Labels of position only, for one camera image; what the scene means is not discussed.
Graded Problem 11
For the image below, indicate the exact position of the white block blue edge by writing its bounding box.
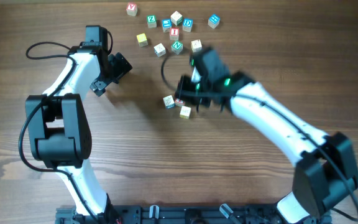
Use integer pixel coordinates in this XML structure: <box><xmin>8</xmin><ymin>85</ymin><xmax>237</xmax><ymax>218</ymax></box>
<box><xmin>163</xmin><ymin>95</ymin><xmax>175</xmax><ymax>109</ymax></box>

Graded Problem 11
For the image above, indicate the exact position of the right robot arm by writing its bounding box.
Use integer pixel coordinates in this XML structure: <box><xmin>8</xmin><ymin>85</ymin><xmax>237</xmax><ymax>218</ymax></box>
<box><xmin>175</xmin><ymin>47</ymin><xmax>358</xmax><ymax>223</ymax></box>

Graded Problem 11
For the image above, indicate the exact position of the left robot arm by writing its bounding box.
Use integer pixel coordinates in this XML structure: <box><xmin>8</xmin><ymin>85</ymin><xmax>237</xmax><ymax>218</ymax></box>
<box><xmin>18</xmin><ymin>26</ymin><xmax>132</xmax><ymax>223</ymax></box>

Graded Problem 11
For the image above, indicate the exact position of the yellow top block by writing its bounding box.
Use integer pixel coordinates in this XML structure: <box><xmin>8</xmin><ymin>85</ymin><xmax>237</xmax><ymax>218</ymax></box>
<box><xmin>136</xmin><ymin>33</ymin><xmax>148</xmax><ymax>47</ymax></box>

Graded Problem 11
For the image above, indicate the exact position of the green N letter block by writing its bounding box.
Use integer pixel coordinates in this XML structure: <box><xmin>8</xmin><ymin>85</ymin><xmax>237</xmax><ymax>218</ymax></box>
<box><xmin>171</xmin><ymin>40</ymin><xmax>183</xmax><ymax>55</ymax></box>

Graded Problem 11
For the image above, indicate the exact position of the white picture block yellow side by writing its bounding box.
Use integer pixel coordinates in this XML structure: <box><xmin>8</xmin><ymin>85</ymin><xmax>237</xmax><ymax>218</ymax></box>
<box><xmin>191</xmin><ymin>39</ymin><xmax>202</xmax><ymax>53</ymax></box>

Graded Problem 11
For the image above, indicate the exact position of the white block blue side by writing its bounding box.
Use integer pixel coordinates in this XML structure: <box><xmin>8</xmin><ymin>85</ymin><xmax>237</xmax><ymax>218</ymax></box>
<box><xmin>154</xmin><ymin>43</ymin><xmax>166</xmax><ymax>57</ymax></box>

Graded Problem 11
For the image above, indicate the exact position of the red I letter block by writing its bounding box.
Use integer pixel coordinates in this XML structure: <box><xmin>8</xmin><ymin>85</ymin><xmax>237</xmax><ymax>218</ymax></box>
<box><xmin>170</xmin><ymin>27</ymin><xmax>180</xmax><ymax>41</ymax></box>

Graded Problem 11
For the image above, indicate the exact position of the green Z letter block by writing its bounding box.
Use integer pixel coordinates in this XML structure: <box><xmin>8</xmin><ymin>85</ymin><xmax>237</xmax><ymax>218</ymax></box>
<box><xmin>147</xmin><ymin>15</ymin><xmax>157</xmax><ymax>28</ymax></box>

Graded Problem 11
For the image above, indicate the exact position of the red Y letter block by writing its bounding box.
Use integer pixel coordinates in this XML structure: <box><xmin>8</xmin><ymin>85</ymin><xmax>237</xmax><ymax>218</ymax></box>
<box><xmin>126</xmin><ymin>2</ymin><xmax>138</xmax><ymax>16</ymax></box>

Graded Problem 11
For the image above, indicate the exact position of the blue D letter block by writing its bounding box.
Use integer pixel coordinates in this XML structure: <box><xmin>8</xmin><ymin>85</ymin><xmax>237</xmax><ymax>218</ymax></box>
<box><xmin>182</xmin><ymin>18</ymin><xmax>193</xmax><ymax>32</ymax></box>

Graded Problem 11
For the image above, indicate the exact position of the white and green block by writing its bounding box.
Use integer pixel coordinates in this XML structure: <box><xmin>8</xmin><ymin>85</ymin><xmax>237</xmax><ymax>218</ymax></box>
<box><xmin>170</xmin><ymin>11</ymin><xmax>183</xmax><ymax>26</ymax></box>

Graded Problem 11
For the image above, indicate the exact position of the blue picture block far right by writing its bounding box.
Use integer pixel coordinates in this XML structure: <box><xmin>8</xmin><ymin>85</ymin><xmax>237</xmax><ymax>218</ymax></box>
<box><xmin>208</xmin><ymin>14</ymin><xmax>220</xmax><ymax>29</ymax></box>

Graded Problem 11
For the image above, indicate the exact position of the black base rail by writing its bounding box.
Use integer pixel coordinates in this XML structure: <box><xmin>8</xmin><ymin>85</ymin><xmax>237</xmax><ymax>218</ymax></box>
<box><xmin>55</xmin><ymin>203</ymin><xmax>333</xmax><ymax>224</ymax></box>

